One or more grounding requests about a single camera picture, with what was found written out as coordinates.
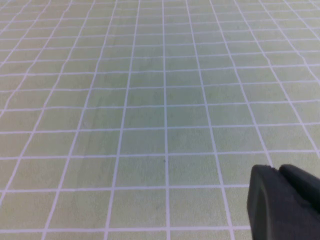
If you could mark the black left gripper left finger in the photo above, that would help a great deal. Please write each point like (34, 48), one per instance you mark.
(265, 205)

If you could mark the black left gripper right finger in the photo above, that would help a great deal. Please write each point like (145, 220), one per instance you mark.
(302, 183)

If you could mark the green white-grid tablecloth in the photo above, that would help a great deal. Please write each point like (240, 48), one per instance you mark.
(125, 100)

